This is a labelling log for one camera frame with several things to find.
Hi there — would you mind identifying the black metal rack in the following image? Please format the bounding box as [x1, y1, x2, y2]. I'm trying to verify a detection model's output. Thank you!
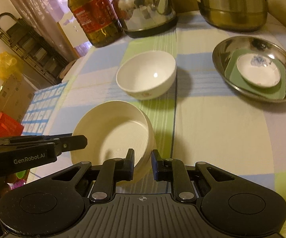
[0, 12, 68, 85]

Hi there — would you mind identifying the orange red box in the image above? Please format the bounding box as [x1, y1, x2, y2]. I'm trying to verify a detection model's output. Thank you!
[0, 112, 24, 138]

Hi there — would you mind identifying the cream plastic round bowl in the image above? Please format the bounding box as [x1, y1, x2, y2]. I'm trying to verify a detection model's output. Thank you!
[70, 101, 156, 184]

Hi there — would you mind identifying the small blue flower saucer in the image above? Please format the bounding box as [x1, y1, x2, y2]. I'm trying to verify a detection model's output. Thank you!
[236, 53, 281, 88]

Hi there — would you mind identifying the stainless steel steamer pot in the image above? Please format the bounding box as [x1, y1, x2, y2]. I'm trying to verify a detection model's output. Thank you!
[197, 0, 268, 32]

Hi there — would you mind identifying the cooking oil bottle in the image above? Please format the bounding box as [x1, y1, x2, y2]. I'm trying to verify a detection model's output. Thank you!
[68, 0, 122, 48]

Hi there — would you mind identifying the green square plastic plate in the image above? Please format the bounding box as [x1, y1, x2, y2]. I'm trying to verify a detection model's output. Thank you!
[225, 49, 286, 99]

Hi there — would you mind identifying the stainless steel kettle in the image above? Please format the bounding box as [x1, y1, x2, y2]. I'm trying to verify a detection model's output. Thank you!
[112, 0, 178, 38]

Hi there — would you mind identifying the yellow plastic bag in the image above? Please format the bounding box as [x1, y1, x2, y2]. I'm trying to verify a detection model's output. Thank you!
[0, 51, 23, 82]

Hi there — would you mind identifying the checked tablecloth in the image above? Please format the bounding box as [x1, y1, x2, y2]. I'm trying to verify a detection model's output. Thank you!
[21, 10, 286, 238]

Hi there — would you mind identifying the left hand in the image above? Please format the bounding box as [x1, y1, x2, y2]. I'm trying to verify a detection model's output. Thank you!
[0, 174, 17, 199]

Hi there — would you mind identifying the white wooden chair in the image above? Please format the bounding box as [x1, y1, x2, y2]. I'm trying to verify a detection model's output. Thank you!
[58, 12, 92, 83]

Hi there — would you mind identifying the large stainless steel plate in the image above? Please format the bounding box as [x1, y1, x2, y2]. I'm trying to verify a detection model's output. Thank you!
[212, 36, 286, 103]

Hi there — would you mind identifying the cardboard box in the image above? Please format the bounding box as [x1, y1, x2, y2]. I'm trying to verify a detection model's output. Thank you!
[0, 75, 36, 123]

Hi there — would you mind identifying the blue white patterned cloth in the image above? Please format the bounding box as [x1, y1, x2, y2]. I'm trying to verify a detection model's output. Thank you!
[21, 83, 67, 135]

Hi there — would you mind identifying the white ceramic floral bowl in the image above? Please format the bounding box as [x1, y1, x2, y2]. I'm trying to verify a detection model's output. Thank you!
[116, 51, 177, 101]

